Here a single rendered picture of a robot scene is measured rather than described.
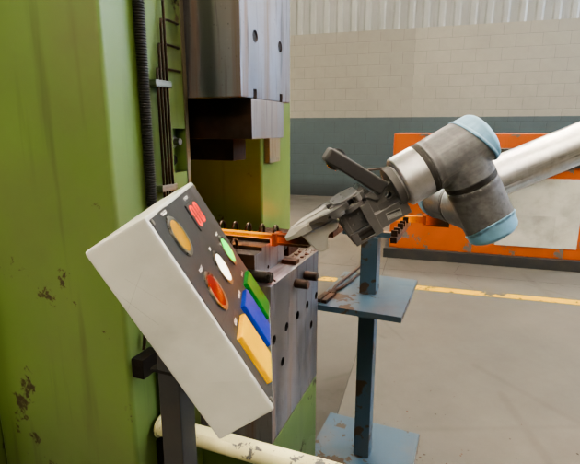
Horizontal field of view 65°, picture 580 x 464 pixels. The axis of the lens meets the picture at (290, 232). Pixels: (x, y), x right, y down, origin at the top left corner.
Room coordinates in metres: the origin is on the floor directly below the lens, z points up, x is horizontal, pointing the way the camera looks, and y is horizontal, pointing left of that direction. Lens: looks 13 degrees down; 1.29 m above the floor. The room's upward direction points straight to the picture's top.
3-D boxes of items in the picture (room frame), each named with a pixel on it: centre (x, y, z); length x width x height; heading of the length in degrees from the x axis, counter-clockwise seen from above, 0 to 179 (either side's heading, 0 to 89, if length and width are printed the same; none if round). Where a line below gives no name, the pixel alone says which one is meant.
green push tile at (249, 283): (0.76, 0.06, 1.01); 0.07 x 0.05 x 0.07; 3
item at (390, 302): (1.59, -0.29, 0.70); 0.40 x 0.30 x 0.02; 158
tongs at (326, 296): (1.74, -0.25, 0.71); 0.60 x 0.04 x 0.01; 152
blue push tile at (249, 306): (0.66, 0.06, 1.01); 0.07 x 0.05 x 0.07; 3
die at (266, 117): (1.28, 0.25, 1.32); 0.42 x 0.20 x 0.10; 68
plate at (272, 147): (1.54, 0.06, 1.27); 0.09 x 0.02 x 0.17; 158
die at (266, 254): (1.28, 0.25, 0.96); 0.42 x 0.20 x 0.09; 68
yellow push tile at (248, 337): (0.56, 0.05, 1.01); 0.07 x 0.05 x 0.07; 3
